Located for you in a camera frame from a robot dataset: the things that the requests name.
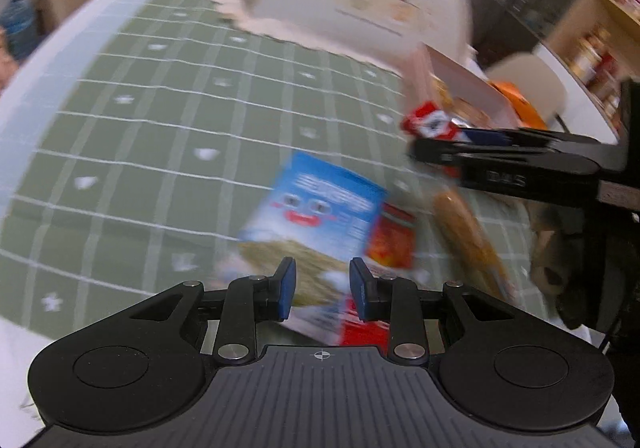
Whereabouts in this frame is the red white snack packet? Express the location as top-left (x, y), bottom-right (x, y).
top-left (400, 101), bottom-right (470, 143)

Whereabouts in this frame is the blue white snack bag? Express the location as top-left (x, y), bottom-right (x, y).
top-left (214, 153), bottom-right (386, 345)

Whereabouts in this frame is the red yellow snack packet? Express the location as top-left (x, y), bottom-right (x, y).
top-left (340, 202), bottom-right (416, 354)

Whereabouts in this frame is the pink open box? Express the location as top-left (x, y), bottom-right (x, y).
top-left (400, 44), bottom-right (520, 129)

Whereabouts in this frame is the orange snack bag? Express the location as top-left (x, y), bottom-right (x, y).
top-left (489, 80), bottom-right (548, 130)

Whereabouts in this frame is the long bread stick packet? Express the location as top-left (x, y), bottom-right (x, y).
top-left (432, 189), bottom-right (514, 304)

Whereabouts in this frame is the brown plush toy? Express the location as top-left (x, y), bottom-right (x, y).
top-left (527, 201), bottom-right (567, 297)

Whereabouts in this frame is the wooden shelf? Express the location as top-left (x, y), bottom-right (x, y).
top-left (546, 0), bottom-right (639, 131)

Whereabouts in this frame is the green checked tablecloth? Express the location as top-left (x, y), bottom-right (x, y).
top-left (0, 0), bottom-right (557, 346)

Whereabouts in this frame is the blue water bottle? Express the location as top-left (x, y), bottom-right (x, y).
top-left (1, 0), bottom-right (39, 62)

